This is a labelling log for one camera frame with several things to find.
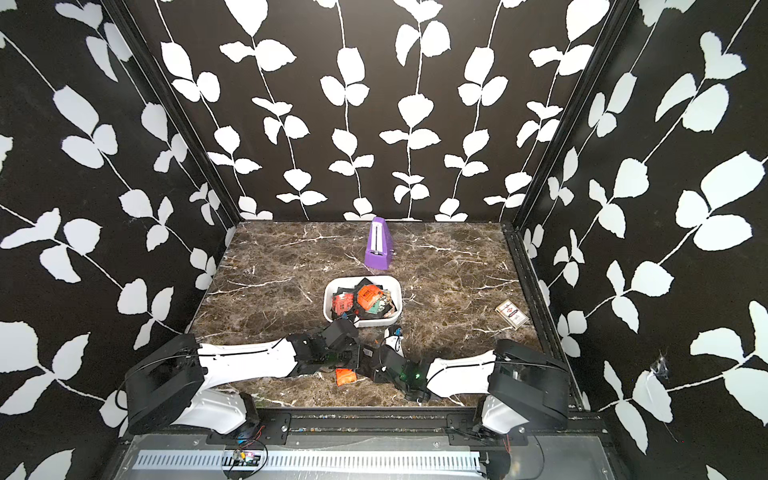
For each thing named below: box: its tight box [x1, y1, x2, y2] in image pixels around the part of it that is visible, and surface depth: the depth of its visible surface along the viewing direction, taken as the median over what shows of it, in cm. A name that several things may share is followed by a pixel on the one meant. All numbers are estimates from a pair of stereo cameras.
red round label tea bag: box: [331, 287, 357, 317], surface depth 95 cm
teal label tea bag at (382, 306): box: [365, 296, 398, 315], surface depth 94 cm
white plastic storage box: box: [323, 275, 403, 328], surface depth 95 cm
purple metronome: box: [364, 216, 393, 271], surface depth 104 cm
